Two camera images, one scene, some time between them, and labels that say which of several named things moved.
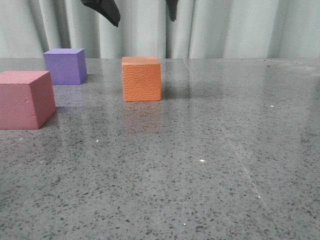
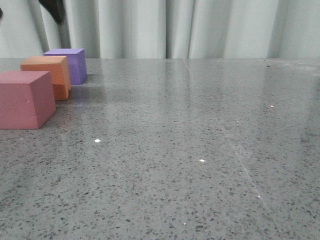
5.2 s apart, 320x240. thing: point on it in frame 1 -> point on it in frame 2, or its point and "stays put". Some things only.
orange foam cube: x=141 y=78 -> x=58 y=66
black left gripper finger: x=107 y=8 -> x=56 y=7
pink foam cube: x=27 y=99 stays put
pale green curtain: x=201 y=29 stays put
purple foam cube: x=67 y=66 stays put
